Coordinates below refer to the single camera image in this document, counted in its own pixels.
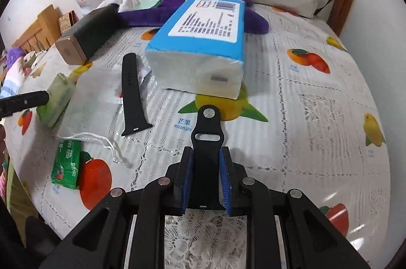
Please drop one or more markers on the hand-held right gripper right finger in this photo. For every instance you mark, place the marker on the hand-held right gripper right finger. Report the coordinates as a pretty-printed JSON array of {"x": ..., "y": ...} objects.
[{"x": 225, "y": 180}]

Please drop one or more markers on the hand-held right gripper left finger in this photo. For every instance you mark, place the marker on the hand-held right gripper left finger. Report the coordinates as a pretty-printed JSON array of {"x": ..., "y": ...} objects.
[{"x": 187, "y": 180}]

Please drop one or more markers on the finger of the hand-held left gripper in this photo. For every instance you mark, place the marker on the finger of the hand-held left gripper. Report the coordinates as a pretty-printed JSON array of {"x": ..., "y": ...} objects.
[{"x": 25, "y": 102}]

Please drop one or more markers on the light green wipes pack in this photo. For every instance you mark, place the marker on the light green wipes pack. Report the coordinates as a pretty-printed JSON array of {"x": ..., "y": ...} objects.
[{"x": 58, "y": 97}]

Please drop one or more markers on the green sachet packet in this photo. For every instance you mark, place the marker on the green sachet packet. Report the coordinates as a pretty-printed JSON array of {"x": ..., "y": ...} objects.
[{"x": 66, "y": 164}]

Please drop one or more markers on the blue tissue pack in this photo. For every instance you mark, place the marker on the blue tissue pack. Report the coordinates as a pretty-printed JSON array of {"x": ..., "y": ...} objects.
[{"x": 196, "y": 59}]

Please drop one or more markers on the purple towel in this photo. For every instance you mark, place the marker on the purple towel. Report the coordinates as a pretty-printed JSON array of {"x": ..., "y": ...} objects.
[{"x": 149, "y": 18}]

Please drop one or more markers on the mint green cloth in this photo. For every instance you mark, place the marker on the mint green cloth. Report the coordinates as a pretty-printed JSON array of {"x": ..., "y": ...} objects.
[{"x": 149, "y": 4}]

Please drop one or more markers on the purple fluffy toy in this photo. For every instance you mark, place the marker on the purple fluffy toy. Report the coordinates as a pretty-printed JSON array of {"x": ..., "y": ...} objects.
[{"x": 13, "y": 56}]

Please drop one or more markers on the wooden headboard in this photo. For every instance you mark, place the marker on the wooden headboard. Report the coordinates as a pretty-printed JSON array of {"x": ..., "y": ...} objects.
[{"x": 44, "y": 21}]

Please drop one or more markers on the dark green box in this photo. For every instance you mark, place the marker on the dark green box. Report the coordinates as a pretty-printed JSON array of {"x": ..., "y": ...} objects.
[{"x": 92, "y": 27}]

